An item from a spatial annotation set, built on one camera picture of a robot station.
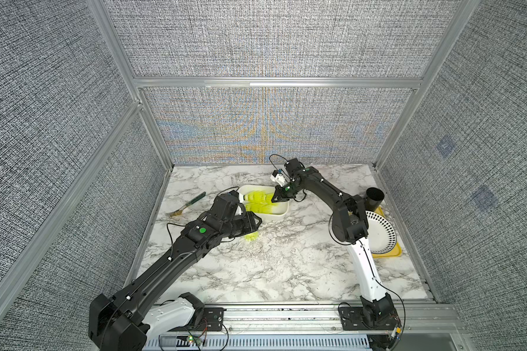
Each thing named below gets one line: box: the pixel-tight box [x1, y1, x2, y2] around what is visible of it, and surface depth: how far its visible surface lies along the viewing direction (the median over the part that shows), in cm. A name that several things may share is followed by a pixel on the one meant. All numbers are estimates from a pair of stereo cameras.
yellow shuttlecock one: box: [243, 190, 278, 207], surface depth 105 cm
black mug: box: [364, 187, 386, 212], surface depth 98 cm
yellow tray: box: [371, 206, 402, 259], surface depth 90 cm
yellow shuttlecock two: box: [244, 198, 279, 215], surface depth 102 cm
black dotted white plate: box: [365, 210, 397, 255], surface depth 94 cm
